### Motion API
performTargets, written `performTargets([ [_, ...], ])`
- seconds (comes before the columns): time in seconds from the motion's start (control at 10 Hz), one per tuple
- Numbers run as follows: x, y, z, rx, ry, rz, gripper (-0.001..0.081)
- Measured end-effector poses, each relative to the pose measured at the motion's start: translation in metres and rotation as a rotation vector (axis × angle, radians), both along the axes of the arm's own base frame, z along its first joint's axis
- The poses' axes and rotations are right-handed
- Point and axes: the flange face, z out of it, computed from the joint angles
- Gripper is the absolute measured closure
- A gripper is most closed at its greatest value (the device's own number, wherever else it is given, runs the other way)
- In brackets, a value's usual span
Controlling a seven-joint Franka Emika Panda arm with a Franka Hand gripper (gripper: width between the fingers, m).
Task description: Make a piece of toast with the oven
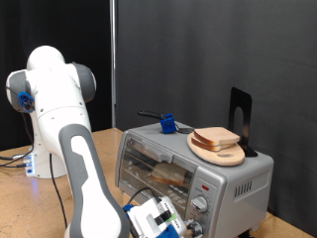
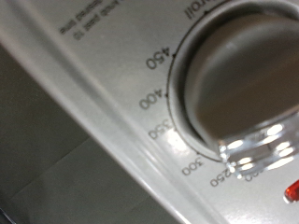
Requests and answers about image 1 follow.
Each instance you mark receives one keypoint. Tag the black metal bookend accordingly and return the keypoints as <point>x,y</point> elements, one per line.
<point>246,105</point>

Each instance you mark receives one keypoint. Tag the dark grey backdrop panel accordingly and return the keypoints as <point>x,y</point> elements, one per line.
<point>214,49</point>

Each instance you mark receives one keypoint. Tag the vertical metal pole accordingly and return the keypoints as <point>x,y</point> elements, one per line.
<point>113,66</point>

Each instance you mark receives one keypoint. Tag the tan wooden bread slice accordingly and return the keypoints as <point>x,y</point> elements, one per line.
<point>216,135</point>

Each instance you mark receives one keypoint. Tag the silver oven knob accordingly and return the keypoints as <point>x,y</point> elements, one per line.
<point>199,204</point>
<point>198,233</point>

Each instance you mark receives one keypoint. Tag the wrist camera on blue mount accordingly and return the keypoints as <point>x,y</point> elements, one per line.
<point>168,218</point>

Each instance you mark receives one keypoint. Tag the silver toaster oven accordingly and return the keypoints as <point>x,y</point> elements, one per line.
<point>231,185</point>

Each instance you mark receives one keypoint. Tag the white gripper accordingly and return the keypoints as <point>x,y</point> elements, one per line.
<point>145,214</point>

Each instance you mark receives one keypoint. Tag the round wooden plate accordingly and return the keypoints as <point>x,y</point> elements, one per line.
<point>221,158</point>

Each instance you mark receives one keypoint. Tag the black backdrop curtain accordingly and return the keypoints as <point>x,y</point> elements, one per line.
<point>66,26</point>

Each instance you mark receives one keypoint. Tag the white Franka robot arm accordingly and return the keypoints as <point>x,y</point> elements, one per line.
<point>59,99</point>

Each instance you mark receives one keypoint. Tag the metal spatula with blue block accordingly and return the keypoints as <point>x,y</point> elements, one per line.
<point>168,125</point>

